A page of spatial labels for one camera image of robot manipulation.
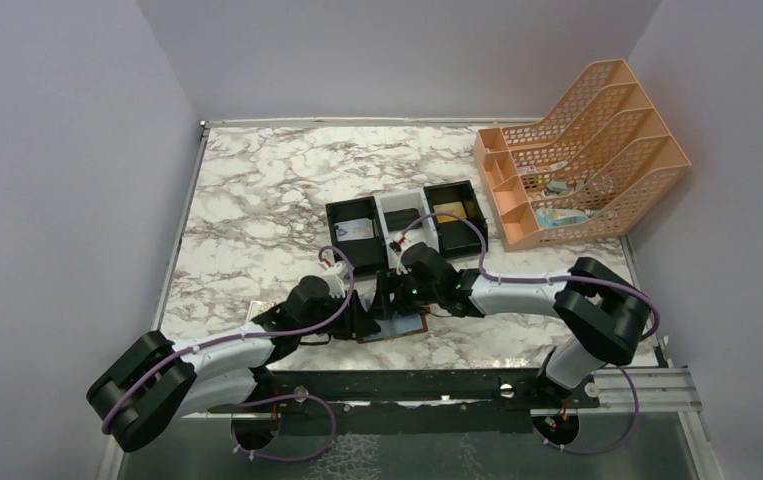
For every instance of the peach plastic desk organizer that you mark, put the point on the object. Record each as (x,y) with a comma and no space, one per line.
(590,169)

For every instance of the brown leather card holder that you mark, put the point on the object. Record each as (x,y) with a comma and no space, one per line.
(396,327)

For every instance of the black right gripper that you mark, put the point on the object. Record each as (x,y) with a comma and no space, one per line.
(390,282)

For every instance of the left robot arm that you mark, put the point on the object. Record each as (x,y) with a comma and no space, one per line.
(156,380)

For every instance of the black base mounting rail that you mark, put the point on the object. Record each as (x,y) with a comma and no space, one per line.
(390,402)

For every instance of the black and white card tray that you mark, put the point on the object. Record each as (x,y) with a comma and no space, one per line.
(452,240)

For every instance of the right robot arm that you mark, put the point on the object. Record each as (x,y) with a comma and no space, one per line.
(607,317)

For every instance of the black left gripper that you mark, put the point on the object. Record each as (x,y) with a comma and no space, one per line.
(357,324)

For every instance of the small white red box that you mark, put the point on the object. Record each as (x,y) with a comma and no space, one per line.
(257,307)

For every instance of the gold card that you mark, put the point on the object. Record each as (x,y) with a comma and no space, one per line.
(450,211)

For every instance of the black VIP card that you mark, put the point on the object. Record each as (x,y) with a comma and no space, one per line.
(398,220)

